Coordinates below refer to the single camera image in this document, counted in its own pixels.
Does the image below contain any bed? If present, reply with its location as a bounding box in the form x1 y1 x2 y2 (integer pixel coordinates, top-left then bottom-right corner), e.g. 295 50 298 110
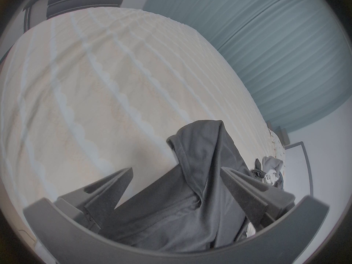
0 7 314 247

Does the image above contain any blue-green curtain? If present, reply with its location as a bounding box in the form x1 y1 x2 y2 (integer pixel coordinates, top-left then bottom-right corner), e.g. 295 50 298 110
143 0 350 133

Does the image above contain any black T-shirt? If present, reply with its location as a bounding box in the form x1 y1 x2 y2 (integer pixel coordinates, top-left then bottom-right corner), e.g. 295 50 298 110
98 119 257 252

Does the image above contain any grey bedside table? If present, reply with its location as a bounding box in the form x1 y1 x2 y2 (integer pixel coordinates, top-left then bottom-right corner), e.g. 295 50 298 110
267 121 291 146

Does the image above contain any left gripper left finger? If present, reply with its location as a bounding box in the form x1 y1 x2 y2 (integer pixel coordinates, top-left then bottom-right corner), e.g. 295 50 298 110
56 167 134 232

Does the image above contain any white printed pillow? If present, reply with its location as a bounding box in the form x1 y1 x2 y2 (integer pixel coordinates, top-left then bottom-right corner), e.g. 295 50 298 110
267 128 286 162

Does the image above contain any black chest of drawers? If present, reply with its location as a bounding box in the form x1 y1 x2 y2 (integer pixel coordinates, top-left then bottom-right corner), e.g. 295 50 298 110
23 0 125 33

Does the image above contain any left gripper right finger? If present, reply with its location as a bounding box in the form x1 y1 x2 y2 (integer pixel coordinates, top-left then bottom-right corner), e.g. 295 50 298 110
220 167 296 228

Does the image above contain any pile of clothes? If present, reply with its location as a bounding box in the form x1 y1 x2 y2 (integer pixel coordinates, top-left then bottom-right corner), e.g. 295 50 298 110
250 156 285 190

